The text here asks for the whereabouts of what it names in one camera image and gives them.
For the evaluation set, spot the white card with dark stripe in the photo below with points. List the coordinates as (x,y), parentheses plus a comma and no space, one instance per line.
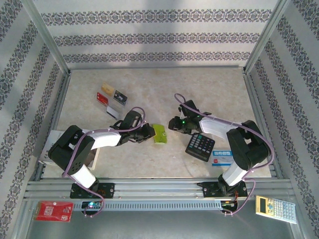
(112,110)

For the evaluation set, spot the black card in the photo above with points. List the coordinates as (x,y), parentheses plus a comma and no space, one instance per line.
(120,97)

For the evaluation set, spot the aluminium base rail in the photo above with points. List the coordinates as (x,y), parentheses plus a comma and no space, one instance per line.
(159,185)

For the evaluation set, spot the red card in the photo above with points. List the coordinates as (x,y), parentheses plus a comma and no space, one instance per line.
(102,98)

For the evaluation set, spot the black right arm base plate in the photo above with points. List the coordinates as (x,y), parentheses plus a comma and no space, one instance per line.
(209,189)

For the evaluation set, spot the blue and white box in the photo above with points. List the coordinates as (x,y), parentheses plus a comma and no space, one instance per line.
(221,157)

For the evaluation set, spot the green card holder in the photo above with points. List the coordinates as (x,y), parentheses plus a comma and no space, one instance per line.
(159,134)

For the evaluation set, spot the aluminium frame post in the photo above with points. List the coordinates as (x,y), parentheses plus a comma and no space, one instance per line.
(45,32)
(268,32)

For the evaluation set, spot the book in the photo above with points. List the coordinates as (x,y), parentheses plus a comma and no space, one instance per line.
(53,137)

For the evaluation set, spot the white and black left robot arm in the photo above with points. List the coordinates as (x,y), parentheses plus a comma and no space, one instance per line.
(107,139)

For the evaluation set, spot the gold card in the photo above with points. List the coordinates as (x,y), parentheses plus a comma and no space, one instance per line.
(107,87)

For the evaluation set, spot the aluminium side rail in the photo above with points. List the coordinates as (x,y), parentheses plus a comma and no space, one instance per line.
(254,99)
(60,99)

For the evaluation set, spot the red packet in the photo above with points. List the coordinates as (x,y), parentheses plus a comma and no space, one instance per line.
(49,211)

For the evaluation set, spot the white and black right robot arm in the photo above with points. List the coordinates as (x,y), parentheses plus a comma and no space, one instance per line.
(214,128)

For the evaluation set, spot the aluminium back rail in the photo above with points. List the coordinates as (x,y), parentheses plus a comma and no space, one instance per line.
(157,67)

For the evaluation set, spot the small circuit board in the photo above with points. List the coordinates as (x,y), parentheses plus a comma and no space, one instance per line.
(228,204)
(91,204)

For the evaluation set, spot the yellow and grey scientific calculator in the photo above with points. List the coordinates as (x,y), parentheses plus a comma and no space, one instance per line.
(274,208)

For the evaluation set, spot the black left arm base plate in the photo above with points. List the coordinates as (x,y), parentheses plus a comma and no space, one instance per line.
(108,190)

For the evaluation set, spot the black calculator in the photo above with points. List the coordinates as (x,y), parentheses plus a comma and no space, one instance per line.
(200,147)

